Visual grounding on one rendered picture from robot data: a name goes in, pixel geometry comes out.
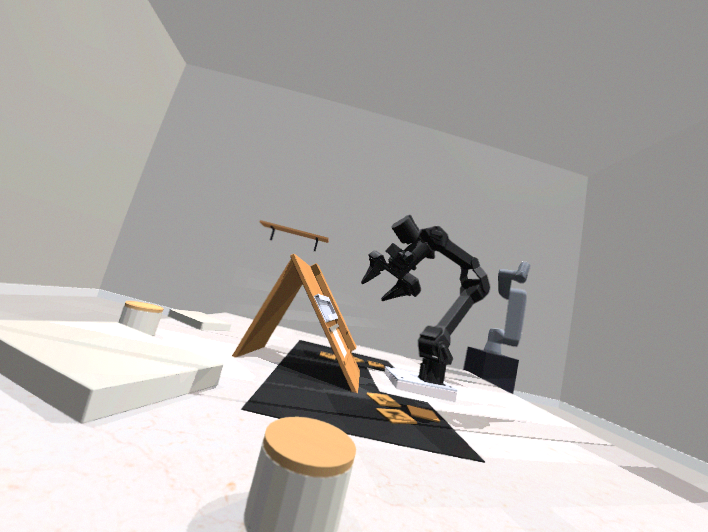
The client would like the cream rectangular block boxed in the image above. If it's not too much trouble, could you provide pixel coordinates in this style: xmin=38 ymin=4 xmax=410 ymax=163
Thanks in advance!
xmin=168 ymin=309 xmax=231 ymax=331

